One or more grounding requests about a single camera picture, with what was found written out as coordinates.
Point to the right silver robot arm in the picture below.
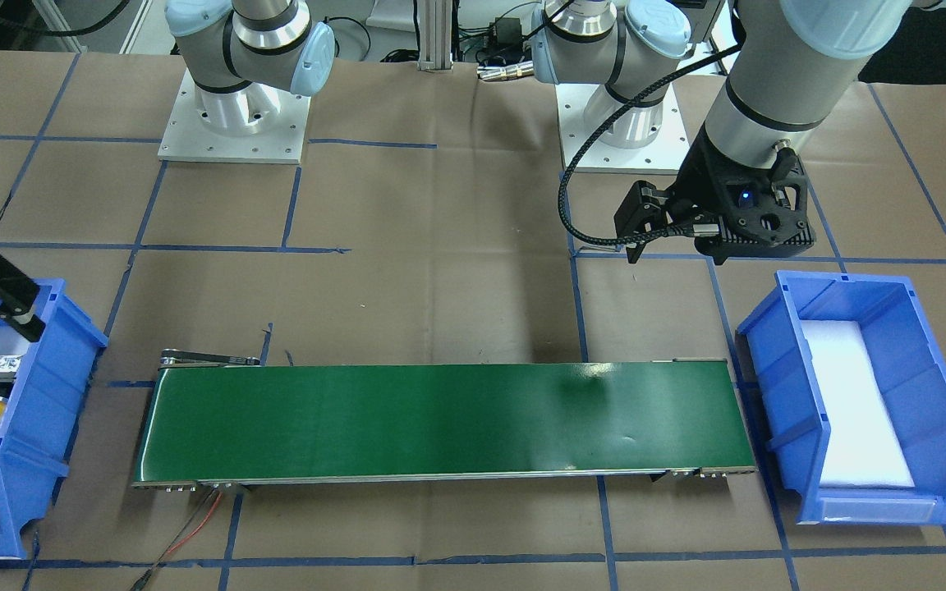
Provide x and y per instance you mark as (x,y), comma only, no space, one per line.
(251,70)

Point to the green conveyor belt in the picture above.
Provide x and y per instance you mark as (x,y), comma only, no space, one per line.
(298,425)

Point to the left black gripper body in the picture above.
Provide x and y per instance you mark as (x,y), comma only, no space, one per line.
(704,182)

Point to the blue plastic bin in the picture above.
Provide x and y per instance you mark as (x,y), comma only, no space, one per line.
(46,400)
(911,373)

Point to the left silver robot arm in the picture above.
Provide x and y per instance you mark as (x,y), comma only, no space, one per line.
(793,61)

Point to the aluminium frame post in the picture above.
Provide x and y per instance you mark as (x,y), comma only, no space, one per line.
(436,26)

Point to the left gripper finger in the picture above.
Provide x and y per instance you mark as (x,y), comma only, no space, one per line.
(648,209)

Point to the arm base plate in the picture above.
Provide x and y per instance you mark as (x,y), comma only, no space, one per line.
(645,140)
(258,124)

